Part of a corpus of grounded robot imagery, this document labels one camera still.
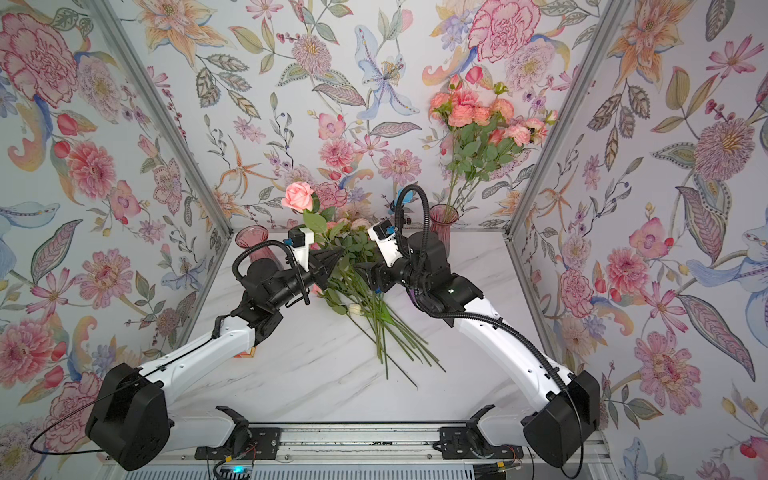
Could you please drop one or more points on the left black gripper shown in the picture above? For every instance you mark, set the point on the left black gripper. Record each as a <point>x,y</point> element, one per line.
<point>317,273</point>

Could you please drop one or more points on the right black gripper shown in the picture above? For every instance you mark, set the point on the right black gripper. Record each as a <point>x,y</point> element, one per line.
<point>381,274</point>

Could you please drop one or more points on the large pink rose stem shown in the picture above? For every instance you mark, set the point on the large pink rose stem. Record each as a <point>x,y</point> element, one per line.
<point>301,198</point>

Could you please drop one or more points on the smoky pink glass vase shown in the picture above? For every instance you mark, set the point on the smoky pink glass vase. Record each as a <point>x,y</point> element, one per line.
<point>251,236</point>

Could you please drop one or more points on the pink rose cluster stem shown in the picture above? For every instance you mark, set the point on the pink rose cluster stem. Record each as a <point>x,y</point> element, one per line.
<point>456,107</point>

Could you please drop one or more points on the single red pink rose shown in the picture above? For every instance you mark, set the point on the single red pink rose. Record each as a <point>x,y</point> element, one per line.
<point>477,155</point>

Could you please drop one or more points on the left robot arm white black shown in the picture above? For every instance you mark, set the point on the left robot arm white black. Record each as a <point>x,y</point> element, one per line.
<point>131,419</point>

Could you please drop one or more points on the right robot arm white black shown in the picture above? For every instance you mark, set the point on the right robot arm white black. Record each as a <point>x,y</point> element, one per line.
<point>561,408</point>

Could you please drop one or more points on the red glass vase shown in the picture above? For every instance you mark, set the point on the red glass vase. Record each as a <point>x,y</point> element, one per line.
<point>442,218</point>

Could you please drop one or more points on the blue microphone on black stand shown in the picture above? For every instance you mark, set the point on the blue microphone on black stand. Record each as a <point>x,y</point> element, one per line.
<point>398,202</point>

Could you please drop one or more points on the pink flower bouquet green stems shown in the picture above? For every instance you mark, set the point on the pink flower bouquet green stems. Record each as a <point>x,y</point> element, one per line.
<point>348,294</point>

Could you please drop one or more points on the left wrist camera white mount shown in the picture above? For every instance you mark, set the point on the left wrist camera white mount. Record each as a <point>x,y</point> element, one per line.
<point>299,240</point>

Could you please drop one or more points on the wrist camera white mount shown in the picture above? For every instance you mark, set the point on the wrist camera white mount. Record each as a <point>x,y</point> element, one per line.
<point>383,234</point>
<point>299,240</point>

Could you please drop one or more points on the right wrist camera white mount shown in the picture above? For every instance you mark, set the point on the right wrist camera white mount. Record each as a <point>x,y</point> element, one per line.
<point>383,234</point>

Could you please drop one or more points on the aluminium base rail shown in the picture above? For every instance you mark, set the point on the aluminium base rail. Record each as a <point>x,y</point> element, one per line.
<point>432,450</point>

